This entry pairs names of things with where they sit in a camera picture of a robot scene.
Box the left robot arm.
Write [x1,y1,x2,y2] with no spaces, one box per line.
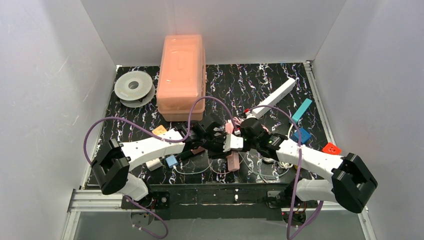
[90,117,226,201]

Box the blue cube socket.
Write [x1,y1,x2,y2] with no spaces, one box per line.
[290,128,312,145]

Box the white power strip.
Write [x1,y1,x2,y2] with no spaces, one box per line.
[247,77,296,119]

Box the pink plastic storage box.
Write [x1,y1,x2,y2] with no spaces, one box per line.
[156,34,207,122]

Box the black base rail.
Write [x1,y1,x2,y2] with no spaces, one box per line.
[120,182,319,222]

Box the pink usb charger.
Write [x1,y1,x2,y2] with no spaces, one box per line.
[191,147,205,155]

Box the red cube socket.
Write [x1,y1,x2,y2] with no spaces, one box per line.
[322,142,342,155]

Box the grey filament spool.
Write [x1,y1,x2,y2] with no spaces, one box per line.
[114,70,156,108]

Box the light blue plug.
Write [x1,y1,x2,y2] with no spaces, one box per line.
[165,155,179,169]

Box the white cube socket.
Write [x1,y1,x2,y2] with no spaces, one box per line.
[145,158,163,171]

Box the aluminium frame rail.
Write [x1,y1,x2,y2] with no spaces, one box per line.
[303,60,377,240]

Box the teal power strip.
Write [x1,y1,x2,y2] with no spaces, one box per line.
[291,98,313,124]

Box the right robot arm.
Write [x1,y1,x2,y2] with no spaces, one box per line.
[239,117,378,214]

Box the tan cube socket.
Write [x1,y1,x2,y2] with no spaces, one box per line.
[151,125,168,136]

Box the thin pink cable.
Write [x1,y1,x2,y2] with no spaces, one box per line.
[206,158,239,176]

